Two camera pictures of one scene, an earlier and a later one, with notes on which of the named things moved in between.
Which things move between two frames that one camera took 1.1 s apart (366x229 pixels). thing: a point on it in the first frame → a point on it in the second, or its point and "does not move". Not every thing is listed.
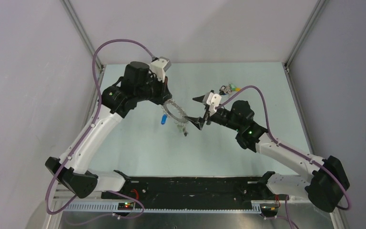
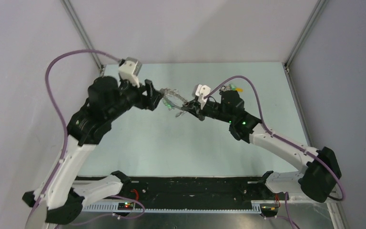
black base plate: x=194 y=192 does not move
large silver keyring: x=184 y=119 → x=175 y=93
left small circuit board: x=126 y=206 does not move
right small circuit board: x=268 y=209 does not move
